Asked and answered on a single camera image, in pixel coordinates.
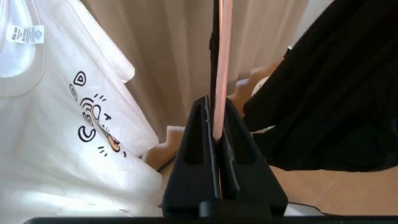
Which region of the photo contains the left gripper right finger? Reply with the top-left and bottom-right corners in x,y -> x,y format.
220,97 -> 289,217

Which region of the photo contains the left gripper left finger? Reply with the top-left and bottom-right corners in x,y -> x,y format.
161,95 -> 223,217

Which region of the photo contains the black garment with white stripes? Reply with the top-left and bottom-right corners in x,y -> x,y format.
242,0 -> 398,173

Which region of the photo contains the pink clothes hanger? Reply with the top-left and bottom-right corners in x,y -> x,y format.
211,0 -> 234,141

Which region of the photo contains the white printed T-shirt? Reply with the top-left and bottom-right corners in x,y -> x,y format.
0,0 -> 166,218

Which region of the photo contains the white laundry basket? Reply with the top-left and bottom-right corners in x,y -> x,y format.
251,75 -> 272,98

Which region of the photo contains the beige curtain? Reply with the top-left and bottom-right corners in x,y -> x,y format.
80,0 -> 312,141

